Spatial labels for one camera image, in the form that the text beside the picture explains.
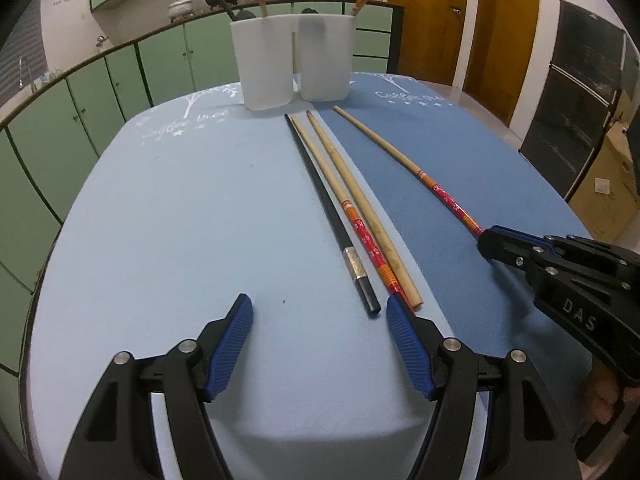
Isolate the white two-compartment utensil holder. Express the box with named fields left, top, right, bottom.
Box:
left=230, top=14, right=357, bottom=111

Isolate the black glass-front cabinet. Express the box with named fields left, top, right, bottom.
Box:
left=517, top=0, right=640, bottom=201

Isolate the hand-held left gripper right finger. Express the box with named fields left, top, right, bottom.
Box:
left=385, top=295, right=581, bottom=480

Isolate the light blue table mat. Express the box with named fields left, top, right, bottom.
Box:
left=20, top=82, right=501, bottom=480

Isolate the plain bamboo chopstick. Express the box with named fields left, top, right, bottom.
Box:
left=305, top=109, right=425, bottom=311

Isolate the person's right hand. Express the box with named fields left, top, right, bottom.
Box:
left=580, top=362, right=629, bottom=428

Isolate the dark blue table mat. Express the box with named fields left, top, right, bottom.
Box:
left=319, top=72, right=595, bottom=341

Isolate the cardboard box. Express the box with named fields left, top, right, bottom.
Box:
left=569, top=124, right=640, bottom=241

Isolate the grey window blind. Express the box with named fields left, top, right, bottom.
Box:
left=0, top=0, right=48, bottom=106

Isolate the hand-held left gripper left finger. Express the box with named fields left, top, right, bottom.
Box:
left=60, top=293, right=254, bottom=480

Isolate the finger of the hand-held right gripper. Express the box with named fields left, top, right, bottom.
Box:
left=476, top=232, right=557, bottom=282
left=491, top=225, right=640, bottom=267

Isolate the wooden door with handle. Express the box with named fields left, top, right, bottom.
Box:
left=387, top=0, right=471, bottom=89

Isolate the steel sink faucet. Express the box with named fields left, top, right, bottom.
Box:
left=17, top=55, right=39, bottom=92

